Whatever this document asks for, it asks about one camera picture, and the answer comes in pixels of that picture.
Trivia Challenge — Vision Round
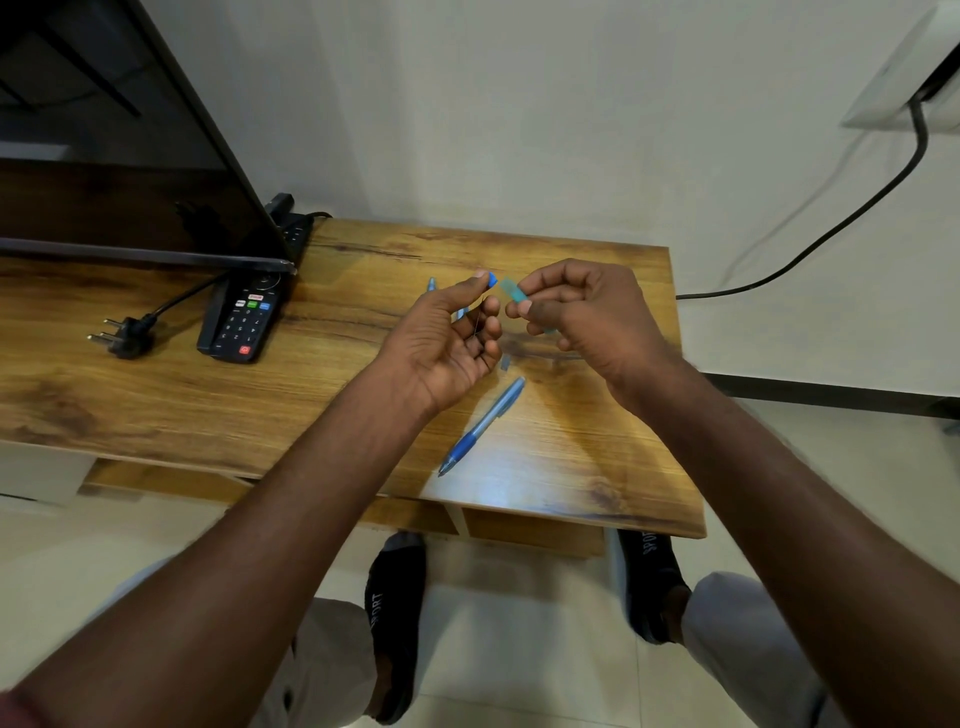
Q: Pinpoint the black power plug with cable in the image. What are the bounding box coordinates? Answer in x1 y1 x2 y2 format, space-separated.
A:
86 273 226 361

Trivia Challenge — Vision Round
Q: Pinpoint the teal lead refill tube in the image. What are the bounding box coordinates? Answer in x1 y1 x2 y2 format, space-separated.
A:
500 278 558 337

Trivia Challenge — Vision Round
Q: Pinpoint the person's left black sock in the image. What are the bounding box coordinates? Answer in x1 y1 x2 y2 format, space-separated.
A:
363 530 429 726

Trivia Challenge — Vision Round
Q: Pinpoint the person's right hand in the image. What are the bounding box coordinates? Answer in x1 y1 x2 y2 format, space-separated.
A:
504 258 695 414

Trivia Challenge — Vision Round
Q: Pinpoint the person's grey trouser leg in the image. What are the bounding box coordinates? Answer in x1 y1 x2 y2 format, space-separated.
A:
97 558 379 728
680 572 853 728

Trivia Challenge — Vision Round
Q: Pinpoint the black wall cable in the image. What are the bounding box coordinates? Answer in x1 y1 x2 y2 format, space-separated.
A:
676 63 960 301

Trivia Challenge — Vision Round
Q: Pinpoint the person's right grey trouser leg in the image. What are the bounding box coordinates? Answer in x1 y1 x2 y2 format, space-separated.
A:
680 572 853 728

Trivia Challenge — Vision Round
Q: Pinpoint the person's right forearm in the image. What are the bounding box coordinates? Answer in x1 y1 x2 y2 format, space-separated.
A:
629 363 960 728

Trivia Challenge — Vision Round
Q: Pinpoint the person's black sock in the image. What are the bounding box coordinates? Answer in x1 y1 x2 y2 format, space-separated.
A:
616 529 693 646
363 530 429 726

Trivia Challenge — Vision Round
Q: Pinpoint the person's left forearm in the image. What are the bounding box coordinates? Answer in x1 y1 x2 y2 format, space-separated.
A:
14 359 440 728

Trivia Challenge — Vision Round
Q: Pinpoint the person's left hand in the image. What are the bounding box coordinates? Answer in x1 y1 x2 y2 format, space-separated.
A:
374 271 505 421

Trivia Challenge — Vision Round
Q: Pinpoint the white wall socket panel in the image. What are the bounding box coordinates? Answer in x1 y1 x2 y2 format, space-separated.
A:
841 3 960 135

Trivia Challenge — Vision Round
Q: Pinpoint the person's right black sock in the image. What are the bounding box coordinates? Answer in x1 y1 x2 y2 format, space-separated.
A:
616 529 693 646

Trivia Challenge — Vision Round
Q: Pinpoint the person's left grey trouser leg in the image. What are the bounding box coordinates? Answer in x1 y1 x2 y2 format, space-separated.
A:
97 558 379 728

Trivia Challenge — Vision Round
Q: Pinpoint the black power strip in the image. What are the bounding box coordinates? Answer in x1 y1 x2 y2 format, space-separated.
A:
266 192 315 264

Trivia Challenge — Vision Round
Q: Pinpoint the black remote control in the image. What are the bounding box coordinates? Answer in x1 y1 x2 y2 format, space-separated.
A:
196 269 292 365

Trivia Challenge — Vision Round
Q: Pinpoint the black television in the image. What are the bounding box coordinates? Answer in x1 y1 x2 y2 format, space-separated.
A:
0 0 298 274

